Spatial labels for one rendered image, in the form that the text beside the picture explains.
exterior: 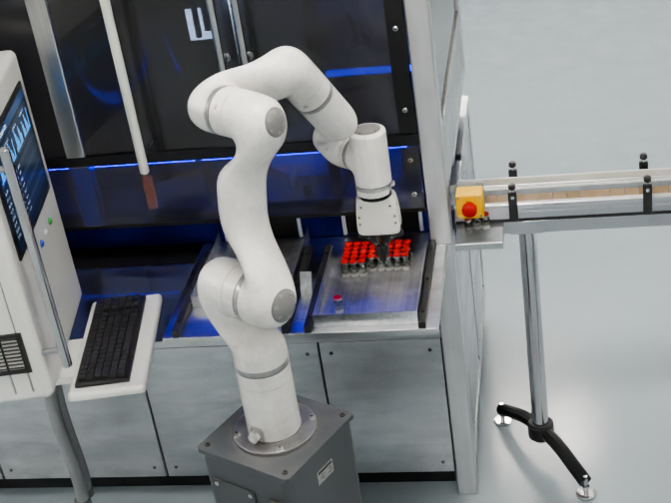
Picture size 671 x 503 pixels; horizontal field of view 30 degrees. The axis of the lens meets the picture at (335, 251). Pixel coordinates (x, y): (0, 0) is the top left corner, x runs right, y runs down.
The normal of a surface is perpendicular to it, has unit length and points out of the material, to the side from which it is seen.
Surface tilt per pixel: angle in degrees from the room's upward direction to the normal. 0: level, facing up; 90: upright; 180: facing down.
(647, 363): 0
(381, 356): 90
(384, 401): 90
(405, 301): 0
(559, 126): 0
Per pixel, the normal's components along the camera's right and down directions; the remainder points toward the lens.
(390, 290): -0.14, -0.86
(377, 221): -0.11, 0.54
